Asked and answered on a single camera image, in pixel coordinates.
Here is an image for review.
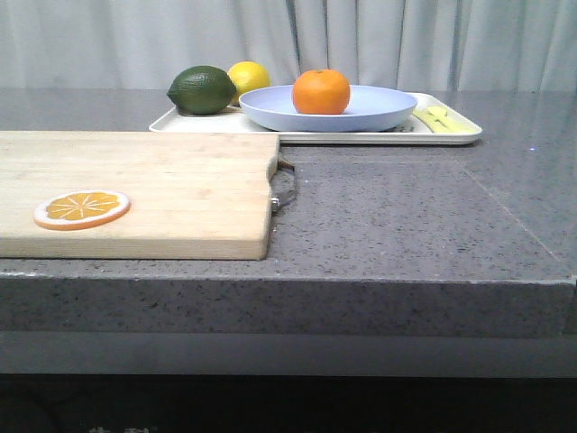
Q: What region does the orange fruit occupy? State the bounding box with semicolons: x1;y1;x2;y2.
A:
292;69;351;115

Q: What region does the light blue plate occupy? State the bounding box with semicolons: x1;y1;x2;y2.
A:
239;85;417;133

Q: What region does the cream white tray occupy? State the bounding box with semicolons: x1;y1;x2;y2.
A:
149;92;482;146

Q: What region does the wooden cutting board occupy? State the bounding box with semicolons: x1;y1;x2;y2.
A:
1;131;279;260

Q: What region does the yellow lemon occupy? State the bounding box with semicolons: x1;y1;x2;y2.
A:
227;61;271;106

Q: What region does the green lime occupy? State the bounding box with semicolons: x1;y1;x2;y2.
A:
167;65;236;115

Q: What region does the orange slice toy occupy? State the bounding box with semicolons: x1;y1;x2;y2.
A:
33;189;131;231

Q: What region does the grey curtain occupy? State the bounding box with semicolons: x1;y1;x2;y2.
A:
1;1;576;91

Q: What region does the metal cutting board handle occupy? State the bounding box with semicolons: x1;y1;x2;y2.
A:
270;155;297;213

